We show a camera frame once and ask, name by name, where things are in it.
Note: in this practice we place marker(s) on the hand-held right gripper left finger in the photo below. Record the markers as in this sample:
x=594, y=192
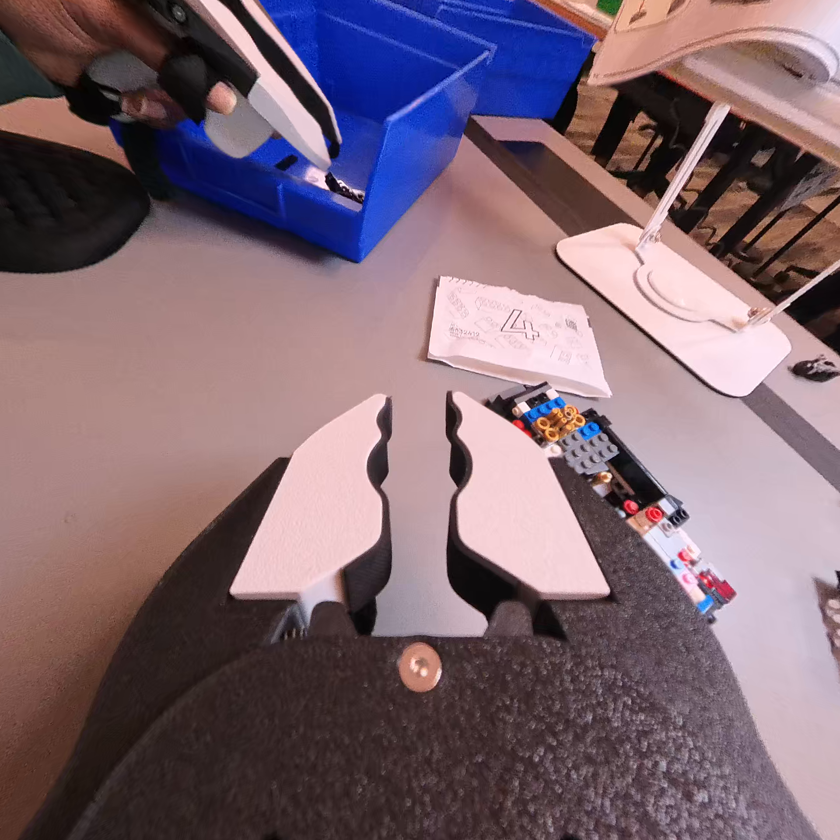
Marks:
x=321, y=505

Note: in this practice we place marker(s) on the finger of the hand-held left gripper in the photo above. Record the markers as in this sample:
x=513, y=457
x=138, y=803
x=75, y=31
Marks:
x=289, y=124
x=229, y=16

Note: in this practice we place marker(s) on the blue plastic parts bin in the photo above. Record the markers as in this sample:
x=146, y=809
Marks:
x=394, y=184

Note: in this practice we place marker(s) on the white book stand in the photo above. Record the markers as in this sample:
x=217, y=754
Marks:
x=689, y=315

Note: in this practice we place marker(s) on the black lego car model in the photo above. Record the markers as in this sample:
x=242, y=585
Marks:
x=590, y=453

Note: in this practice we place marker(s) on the lego instruction booklet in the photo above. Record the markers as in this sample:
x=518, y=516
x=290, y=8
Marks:
x=656, y=52

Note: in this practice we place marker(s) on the white numbered paper bag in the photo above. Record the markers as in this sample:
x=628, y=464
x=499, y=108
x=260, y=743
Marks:
x=512, y=358

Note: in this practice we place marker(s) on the person's left forearm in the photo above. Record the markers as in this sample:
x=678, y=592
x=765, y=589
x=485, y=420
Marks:
x=19, y=72

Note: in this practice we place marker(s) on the person's left hand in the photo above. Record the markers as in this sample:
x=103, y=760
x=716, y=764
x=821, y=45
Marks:
x=79, y=26

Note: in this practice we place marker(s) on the pile of lego pieces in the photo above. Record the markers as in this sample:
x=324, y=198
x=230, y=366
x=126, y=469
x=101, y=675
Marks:
x=348, y=190

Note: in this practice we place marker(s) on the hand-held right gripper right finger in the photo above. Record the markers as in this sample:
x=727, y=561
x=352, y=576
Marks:
x=518, y=512

